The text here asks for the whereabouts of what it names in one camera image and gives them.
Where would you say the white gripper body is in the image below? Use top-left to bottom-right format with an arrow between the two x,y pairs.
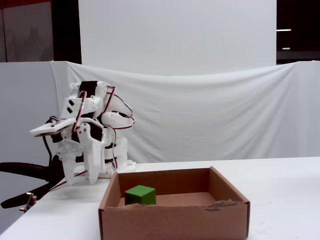
57,118 -> 105,154

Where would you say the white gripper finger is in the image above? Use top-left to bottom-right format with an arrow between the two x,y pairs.
57,149 -> 78,185
83,139 -> 104,185

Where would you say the green cube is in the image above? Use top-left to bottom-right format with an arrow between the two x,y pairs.
124,185 -> 157,207

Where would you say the brown cardboard box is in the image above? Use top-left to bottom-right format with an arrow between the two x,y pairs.
98,166 -> 251,240

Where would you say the black spring clamp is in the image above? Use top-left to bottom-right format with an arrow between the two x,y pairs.
0,152 -> 88,210

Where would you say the grey partition panel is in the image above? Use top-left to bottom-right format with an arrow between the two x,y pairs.
0,61 -> 61,205

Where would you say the brown cabinet door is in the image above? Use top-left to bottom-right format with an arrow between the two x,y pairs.
0,0 -> 55,63

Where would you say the white backdrop board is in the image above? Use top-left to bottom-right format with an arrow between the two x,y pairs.
78,0 -> 277,77

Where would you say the white cloth backdrop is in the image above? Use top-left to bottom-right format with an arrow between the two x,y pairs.
48,59 -> 320,165

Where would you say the red white base cable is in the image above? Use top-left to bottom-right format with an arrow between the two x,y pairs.
48,169 -> 89,193

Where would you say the red black shoulder servo cable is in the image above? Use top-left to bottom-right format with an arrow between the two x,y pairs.
109,128 -> 119,172

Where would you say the red black gripper servo cable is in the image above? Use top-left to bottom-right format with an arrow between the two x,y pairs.
71,90 -> 88,137

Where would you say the black camera cable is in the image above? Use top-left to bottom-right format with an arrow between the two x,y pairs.
41,134 -> 55,164

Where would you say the red black wrist servo cable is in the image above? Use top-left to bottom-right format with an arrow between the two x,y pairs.
103,85 -> 136,131

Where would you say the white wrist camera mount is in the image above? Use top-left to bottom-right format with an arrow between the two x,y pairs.
29,118 -> 77,139

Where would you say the small metal bracket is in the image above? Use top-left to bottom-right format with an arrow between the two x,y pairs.
19,192 -> 38,213

